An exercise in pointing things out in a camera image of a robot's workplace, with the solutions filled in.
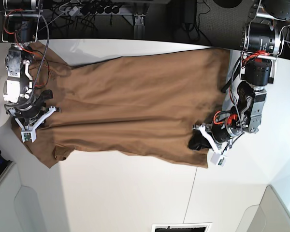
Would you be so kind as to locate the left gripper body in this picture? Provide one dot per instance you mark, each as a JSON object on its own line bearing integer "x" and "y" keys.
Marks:
{"x": 224, "y": 135}

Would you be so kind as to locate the brown t-shirt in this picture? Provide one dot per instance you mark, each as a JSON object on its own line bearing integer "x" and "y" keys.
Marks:
{"x": 143, "y": 105}

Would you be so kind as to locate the white framed floor vent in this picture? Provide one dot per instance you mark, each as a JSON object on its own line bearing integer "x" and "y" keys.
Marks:
{"x": 186, "y": 227}

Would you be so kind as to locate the aluminium table frame post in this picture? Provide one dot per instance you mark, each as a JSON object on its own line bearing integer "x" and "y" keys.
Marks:
{"x": 139, "y": 26}

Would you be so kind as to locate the grey chair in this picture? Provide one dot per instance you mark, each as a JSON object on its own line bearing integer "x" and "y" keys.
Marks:
{"x": 270, "y": 215}
{"x": 20, "y": 210}

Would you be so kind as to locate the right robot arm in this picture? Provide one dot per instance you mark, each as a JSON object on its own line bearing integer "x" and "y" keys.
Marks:
{"x": 21, "y": 93}

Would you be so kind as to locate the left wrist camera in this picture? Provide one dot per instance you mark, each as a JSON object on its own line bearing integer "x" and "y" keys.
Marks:
{"x": 217, "y": 158}

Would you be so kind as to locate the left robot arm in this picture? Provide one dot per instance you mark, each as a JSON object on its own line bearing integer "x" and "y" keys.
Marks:
{"x": 262, "y": 44}

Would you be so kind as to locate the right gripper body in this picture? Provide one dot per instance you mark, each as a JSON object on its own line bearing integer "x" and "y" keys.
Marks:
{"x": 30, "y": 115}

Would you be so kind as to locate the left grey chair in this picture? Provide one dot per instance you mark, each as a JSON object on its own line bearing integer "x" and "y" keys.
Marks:
{"x": 20, "y": 210}

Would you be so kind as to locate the right grey chair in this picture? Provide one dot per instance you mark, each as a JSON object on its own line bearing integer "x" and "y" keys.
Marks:
{"x": 270, "y": 215}

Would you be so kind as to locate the black power adapter box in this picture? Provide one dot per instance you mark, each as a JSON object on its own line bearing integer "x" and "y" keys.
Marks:
{"x": 189, "y": 11}

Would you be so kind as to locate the black power strip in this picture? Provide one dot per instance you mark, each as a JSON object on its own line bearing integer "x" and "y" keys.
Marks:
{"x": 76, "y": 11}

